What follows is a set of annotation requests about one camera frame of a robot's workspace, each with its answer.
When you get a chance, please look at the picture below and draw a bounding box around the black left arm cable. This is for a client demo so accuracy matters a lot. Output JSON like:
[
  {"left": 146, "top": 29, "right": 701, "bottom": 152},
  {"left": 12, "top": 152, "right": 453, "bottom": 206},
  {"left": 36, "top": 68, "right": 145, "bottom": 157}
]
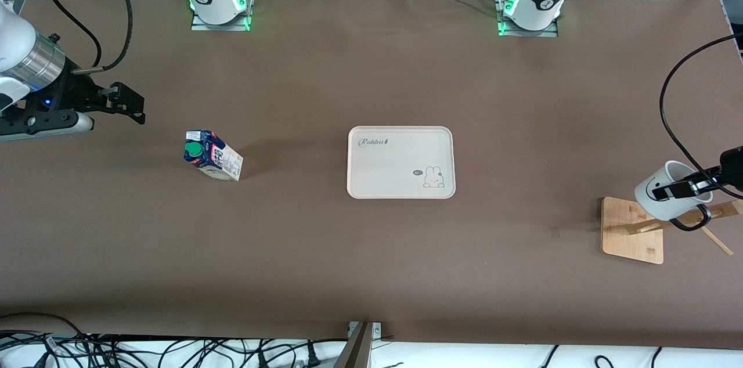
[{"left": 594, "top": 0, "right": 743, "bottom": 199}]

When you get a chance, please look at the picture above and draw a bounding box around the cream rabbit print tray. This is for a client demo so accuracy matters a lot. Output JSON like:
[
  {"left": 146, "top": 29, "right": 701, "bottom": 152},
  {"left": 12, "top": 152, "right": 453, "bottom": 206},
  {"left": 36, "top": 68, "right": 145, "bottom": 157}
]
[{"left": 347, "top": 126, "right": 456, "bottom": 200}]

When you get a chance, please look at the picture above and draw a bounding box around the blue white milk carton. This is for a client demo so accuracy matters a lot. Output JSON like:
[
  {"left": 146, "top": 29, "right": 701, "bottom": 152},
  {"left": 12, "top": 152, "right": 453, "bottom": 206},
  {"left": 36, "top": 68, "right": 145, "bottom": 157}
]
[{"left": 184, "top": 129, "right": 244, "bottom": 182}]

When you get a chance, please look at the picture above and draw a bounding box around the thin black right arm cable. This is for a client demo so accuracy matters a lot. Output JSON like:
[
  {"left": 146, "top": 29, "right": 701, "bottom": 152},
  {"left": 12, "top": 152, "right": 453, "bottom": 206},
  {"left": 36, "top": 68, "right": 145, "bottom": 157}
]
[{"left": 52, "top": 0, "right": 103, "bottom": 68}]

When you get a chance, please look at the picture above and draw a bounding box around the aluminium profile bar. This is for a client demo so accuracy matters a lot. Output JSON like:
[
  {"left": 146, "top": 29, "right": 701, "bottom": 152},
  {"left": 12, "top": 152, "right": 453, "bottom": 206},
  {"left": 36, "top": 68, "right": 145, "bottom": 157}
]
[{"left": 334, "top": 320, "right": 382, "bottom": 368}]

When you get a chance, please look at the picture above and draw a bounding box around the white mug with black handle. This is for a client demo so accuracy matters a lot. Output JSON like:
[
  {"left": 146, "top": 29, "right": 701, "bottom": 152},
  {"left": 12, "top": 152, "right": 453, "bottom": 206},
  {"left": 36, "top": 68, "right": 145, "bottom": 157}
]
[{"left": 634, "top": 160, "right": 714, "bottom": 233}]

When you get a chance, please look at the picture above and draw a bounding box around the wooden mug rack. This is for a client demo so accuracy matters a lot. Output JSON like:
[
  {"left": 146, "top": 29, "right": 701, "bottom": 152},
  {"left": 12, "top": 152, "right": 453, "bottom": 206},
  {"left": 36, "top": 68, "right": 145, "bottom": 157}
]
[{"left": 601, "top": 196, "right": 743, "bottom": 265}]

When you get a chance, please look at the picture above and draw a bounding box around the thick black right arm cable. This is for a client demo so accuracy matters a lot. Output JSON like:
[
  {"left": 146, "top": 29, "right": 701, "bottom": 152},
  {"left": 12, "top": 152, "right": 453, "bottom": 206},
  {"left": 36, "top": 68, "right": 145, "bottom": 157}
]
[{"left": 73, "top": 0, "right": 134, "bottom": 74}]

